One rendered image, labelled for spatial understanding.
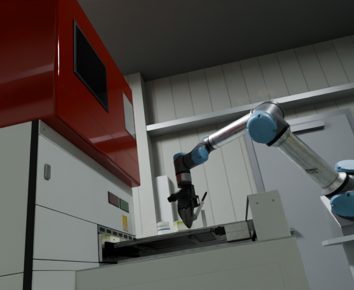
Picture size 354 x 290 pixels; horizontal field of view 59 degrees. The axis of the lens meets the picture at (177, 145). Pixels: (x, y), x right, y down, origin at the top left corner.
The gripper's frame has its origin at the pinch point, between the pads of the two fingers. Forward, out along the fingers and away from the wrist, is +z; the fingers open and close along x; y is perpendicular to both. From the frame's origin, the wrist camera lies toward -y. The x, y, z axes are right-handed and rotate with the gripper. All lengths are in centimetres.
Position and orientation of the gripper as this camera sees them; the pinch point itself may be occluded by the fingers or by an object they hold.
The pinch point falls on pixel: (188, 225)
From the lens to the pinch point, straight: 145.4
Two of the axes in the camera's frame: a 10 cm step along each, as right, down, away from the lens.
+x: -7.5, 3.6, 5.6
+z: 1.4, 9.1, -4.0
